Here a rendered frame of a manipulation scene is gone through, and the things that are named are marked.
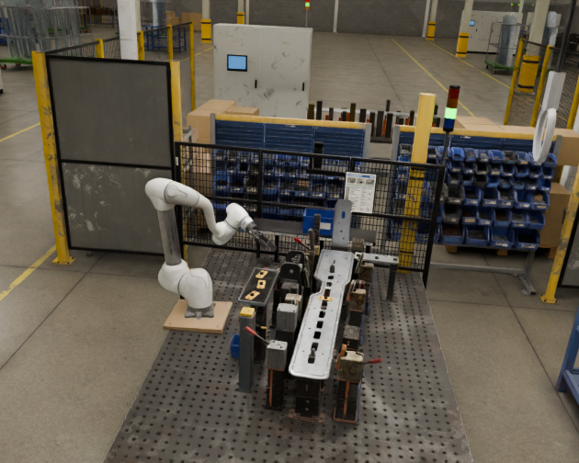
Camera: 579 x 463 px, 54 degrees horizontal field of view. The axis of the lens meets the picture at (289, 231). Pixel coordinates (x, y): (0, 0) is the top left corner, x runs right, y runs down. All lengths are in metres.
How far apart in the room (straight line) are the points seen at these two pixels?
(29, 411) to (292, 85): 7.06
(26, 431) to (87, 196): 2.42
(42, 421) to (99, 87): 2.78
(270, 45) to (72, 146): 4.98
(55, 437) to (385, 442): 2.09
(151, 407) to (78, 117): 3.19
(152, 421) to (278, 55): 7.67
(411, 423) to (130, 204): 3.53
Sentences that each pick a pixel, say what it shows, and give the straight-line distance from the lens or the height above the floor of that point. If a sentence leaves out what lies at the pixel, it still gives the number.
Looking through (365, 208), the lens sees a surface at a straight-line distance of 4.05.
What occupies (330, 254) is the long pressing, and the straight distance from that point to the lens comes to 3.73.
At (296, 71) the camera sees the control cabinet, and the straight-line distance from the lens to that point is 9.76.
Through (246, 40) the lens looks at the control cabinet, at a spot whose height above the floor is 1.78.
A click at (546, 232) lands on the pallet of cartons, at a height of 0.29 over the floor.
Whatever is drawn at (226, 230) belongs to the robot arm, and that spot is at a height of 1.14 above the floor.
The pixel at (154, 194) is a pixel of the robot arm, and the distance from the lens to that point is 3.37.
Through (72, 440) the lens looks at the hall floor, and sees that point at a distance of 3.92.
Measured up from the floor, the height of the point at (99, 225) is 0.42.
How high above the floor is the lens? 2.60
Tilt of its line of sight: 23 degrees down
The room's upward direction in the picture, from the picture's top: 3 degrees clockwise
